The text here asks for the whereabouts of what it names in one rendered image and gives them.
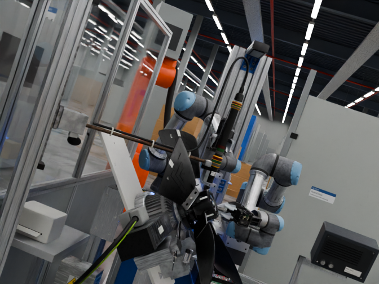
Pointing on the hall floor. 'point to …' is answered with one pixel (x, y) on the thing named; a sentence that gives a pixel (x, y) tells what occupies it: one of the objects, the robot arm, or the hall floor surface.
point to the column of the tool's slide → (40, 121)
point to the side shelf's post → (35, 270)
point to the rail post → (114, 269)
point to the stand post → (95, 244)
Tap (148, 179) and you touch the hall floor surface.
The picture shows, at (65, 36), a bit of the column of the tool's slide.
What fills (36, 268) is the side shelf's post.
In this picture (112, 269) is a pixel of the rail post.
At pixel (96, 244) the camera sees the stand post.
